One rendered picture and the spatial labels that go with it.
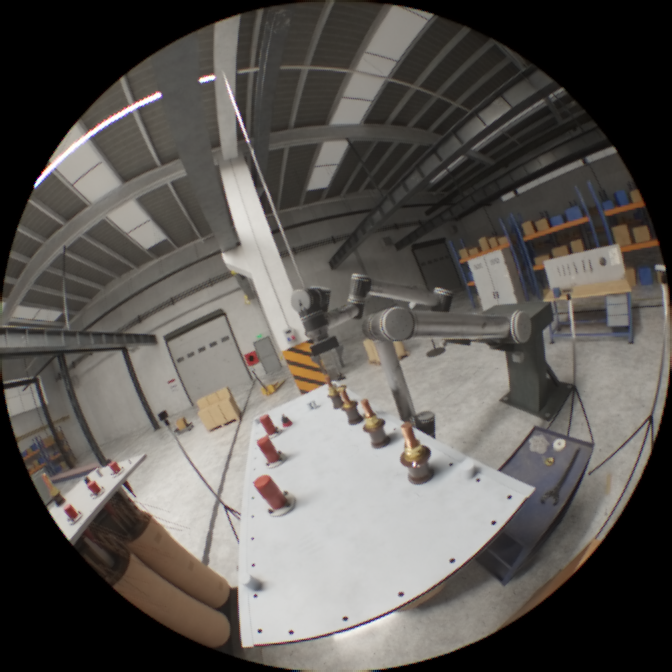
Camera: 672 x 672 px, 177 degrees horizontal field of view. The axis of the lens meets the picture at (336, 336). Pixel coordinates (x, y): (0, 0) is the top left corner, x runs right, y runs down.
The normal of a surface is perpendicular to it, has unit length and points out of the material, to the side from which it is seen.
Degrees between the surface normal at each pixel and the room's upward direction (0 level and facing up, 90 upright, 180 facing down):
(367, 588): 0
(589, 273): 90
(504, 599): 0
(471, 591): 0
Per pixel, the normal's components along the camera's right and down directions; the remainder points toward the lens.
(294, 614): -0.37, -0.92
